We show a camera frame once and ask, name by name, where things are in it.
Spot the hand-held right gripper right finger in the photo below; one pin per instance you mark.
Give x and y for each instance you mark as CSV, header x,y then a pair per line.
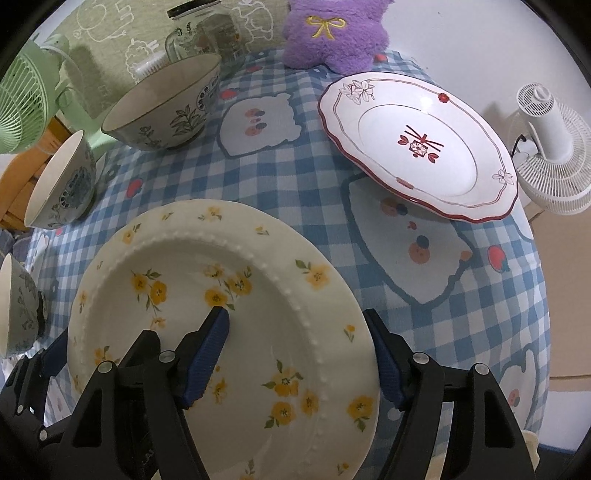
x,y
388,364

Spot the floral ceramic bowl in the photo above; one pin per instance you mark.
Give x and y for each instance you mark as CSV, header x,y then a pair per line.
x,y
51,180
152,101
21,300

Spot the cotton swab box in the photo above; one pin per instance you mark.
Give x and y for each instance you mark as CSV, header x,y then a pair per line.
x,y
147,67

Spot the green printed wall sheet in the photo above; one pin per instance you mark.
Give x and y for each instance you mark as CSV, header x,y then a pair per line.
x,y
111,27

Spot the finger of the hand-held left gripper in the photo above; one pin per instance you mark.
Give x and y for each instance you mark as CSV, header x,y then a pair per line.
x,y
141,346
55,357

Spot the white desk fan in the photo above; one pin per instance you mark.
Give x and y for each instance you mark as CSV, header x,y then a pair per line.
x,y
549,134

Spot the white plate with red trim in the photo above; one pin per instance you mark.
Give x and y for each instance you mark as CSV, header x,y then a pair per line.
x,y
392,110

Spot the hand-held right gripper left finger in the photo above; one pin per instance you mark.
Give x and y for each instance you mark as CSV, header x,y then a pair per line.
x,y
210,355

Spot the glass jar with dark lid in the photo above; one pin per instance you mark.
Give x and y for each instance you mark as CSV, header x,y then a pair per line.
x,y
207,37

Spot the purple plush toy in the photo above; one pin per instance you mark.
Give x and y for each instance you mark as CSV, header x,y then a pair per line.
x,y
332,46

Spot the cream plate with yellow flowers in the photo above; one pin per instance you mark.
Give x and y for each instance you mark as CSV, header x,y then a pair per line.
x,y
277,323

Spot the blue checked tablecloth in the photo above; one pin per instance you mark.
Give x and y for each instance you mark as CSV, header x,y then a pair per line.
x,y
295,194

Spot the green desk fan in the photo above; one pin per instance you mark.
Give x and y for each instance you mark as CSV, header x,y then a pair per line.
x,y
23,106

